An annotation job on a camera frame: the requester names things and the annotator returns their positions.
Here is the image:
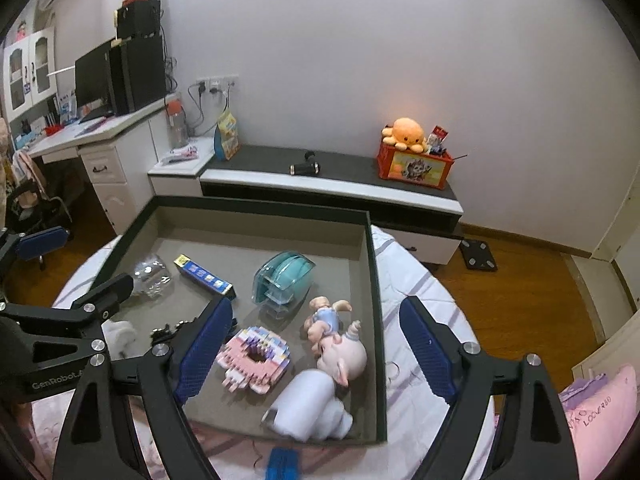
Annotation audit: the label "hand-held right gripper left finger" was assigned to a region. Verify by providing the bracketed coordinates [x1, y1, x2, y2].
[52, 299, 236, 480]

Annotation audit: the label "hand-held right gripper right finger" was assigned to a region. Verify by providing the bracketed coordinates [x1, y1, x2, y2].
[398, 296, 581, 480]

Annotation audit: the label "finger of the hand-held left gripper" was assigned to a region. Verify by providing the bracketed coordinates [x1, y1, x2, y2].
[0, 226, 71, 263]
[0, 272, 135, 329]

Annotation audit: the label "black hair clip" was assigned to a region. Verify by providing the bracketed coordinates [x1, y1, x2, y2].
[150, 320, 196, 343]

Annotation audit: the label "pink white block toy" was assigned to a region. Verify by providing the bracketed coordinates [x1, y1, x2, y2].
[220, 326, 292, 395]

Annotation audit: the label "clear glass bottle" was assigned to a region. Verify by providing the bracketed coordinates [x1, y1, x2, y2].
[131, 255, 172, 301]

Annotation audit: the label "blue slim box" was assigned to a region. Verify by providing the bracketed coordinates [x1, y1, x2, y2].
[173, 255, 236, 297]

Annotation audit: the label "pig doll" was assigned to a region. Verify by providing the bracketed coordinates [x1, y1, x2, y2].
[306, 297, 368, 388]

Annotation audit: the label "teal plastic case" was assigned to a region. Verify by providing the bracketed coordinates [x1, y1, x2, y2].
[252, 251, 317, 318]

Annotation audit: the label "blue plastic item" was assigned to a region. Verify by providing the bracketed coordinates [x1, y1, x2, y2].
[267, 447, 301, 480]

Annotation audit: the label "pink cardboard box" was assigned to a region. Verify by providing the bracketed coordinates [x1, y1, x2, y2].
[85, 195, 388, 446]

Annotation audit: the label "black office chair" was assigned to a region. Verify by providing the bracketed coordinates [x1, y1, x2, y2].
[5, 150, 73, 241]

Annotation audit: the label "small white figure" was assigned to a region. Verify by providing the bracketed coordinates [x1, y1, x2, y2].
[102, 320, 137, 361]

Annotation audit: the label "black bathroom scale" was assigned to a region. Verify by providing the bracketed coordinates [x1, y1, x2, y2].
[460, 239, 498, 272]

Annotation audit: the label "white plug adapter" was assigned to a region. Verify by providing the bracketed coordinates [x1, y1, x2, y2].
[262, 369, 355, 442]

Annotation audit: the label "white desk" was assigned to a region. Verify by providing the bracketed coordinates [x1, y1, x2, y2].
[25, 92, 183, 238]

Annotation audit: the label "row of books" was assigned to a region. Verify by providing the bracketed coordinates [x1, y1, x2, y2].
[47, 92, 78, 126]

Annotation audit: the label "small white cabinet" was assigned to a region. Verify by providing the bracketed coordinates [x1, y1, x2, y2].
[148, 135, 216, 201]

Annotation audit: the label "papers on cabinet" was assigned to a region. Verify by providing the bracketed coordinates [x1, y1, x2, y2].
[160, 142, 200, 165]

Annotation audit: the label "white glass-door cabinet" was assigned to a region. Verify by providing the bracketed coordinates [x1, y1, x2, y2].
[2, 27, 57, 121]

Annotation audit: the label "black monitor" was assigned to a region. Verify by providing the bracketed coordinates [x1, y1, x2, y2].
[74, 40, 117, 113]

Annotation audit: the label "black white tv stand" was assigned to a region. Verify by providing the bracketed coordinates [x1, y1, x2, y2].
[200, 144, 465, 266]

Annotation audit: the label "bottle with orange cap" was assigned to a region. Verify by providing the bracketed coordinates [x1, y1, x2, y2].
[166, 99, 188, 148]

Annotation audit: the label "pink pillow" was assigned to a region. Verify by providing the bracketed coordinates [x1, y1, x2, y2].
[557, 365, 640, 480]

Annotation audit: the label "orange printed crate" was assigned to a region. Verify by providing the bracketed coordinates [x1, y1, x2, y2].
[377, 140, 455, 191]

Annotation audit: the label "black computer tower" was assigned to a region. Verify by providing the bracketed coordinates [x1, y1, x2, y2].
[109, 35, 168, 115]

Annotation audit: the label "snack bag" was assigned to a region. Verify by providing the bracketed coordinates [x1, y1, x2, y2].
[214, 110, 241, 162]

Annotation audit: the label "black massage gun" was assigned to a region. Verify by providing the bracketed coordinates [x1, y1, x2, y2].
[289, 151, 321, 177]

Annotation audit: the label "small toys in crate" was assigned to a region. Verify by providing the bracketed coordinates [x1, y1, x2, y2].
[427, 125, 449, 156]

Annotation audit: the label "orange octopus plush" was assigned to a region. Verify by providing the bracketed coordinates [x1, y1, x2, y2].
[382, 117, 430, 151]

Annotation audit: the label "white wardrobe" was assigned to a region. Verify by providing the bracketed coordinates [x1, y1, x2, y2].
[590, 160, 640, 311]

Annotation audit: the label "black speaker box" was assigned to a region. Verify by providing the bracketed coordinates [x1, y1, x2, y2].
[116, 0, 162, 41]

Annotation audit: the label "black cables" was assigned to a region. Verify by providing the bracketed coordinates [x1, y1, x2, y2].
[187, 80, 233, 136]

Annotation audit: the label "white wall outlet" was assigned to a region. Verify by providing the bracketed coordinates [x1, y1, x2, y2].
[196, 76, 238, 92]

